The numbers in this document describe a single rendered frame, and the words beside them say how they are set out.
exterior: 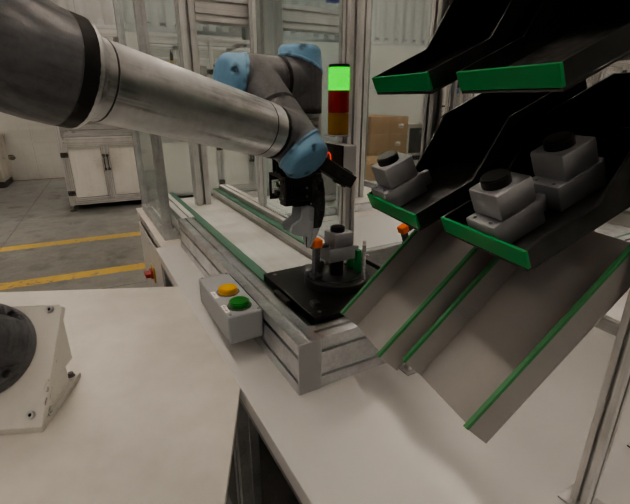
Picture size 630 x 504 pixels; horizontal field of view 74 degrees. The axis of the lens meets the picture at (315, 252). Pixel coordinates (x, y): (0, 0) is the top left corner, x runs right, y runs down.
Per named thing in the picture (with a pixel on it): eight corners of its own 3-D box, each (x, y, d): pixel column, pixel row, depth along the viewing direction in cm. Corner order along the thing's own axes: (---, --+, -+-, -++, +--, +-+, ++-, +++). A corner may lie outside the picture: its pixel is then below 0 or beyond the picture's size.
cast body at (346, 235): (329, 264, 85) (329, 231, 83) (318, 257, 89) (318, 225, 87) (363, 256, 89) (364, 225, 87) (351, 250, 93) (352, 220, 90)
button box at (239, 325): (230, 345, 80) (227, 316, 78) (200, 301, 97) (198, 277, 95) (264, 335, 83) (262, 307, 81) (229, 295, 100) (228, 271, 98)
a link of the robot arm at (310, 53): (264, 45, 71) (302, 49, 76) (266, 113, 75) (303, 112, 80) (293, 40, 65) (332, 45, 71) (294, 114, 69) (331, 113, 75)
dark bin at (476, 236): (529, 273, 40) (514, 206, 36) (445, 233, 51) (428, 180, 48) (740, 136, 44) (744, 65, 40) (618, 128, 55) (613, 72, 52)
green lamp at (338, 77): (335, 89, 95) (335, 66, 93) (324, 90, 99) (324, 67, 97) (353, 90, 97) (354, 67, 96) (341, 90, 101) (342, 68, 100)
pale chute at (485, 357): (486, 444, 46) (466, 429, 44) (419, 374, 57) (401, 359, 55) (663, 253, 45) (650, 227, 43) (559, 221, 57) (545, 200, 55)
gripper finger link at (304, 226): (286, 251, 82) (285, 205, 79) (313, 246, 85) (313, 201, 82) (293, 256, 79) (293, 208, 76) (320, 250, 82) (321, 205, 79)
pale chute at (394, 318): (397, 371, 58) (377, 356, 56) (357, 325, 70) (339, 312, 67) (534, 220, 57) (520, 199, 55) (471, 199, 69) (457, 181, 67)
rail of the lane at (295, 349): (299, 396, 72) (298, 341, 68) (181, 246, 145) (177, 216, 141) (326, 386, 75) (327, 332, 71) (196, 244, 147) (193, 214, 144)
